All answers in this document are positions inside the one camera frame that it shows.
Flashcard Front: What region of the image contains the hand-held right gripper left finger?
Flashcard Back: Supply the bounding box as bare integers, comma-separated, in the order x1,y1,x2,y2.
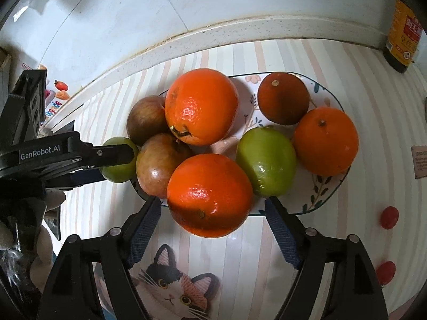
36,196,162,320

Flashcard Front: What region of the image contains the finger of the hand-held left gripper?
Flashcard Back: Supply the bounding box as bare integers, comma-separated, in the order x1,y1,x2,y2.
43,168,107,190
80,143,139,170

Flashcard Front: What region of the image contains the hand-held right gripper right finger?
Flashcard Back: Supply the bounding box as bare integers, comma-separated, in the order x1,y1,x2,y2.
264,196,389,320

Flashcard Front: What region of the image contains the green apple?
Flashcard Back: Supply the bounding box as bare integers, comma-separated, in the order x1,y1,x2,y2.
236,126,297,198
100,137,140,184

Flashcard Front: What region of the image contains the red-brown apple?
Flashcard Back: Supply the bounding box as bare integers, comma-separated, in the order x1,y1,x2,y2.
136,133,192,199
126,95,171,146

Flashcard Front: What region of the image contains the orange tangerine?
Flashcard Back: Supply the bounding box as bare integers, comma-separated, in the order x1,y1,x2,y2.
292,107,359,177
166,153,254,239

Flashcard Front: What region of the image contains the large orange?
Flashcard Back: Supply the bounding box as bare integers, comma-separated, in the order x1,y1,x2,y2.
164,68,239,146

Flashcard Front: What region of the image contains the floral oval ceramic plate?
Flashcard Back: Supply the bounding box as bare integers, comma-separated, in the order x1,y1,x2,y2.
128,72,351,217

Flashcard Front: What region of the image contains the dark red-brown orange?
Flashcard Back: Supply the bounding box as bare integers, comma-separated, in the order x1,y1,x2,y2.
258,72,310,125

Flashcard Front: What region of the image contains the person's left hand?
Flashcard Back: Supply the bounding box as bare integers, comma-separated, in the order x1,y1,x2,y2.
30,189,66,291

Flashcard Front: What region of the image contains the red cherry tomato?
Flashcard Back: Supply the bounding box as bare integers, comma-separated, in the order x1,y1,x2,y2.
380,206,400,230
376,261,397,286

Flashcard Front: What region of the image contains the small brown card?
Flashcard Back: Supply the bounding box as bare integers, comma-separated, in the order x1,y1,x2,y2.
410,145,427,181

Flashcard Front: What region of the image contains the dark soy sauce bottle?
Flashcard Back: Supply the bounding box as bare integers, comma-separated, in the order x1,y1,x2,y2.
382,0,426,74

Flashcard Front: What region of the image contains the colourful wall sticker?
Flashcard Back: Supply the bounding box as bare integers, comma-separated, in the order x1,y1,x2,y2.
38,63,70,121

